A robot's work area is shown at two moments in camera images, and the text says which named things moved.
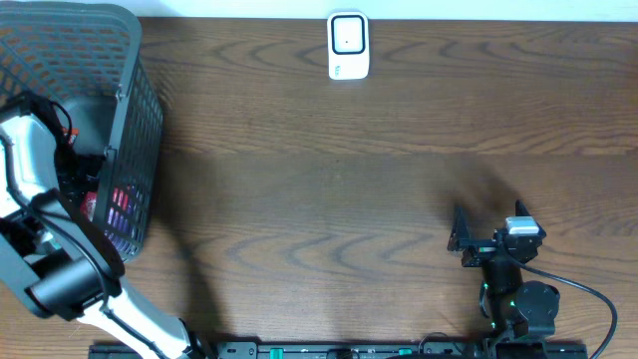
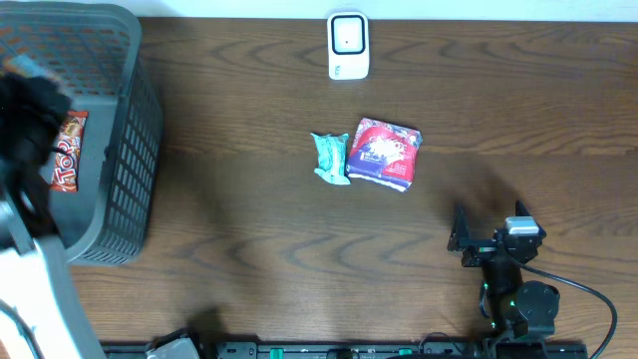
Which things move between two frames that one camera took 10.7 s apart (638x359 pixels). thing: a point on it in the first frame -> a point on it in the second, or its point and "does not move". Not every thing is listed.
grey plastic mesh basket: [89, 62] does not move
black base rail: [357, 350] does not move
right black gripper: [487, 251] does not move
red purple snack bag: [88, 204] -> [384, 154]
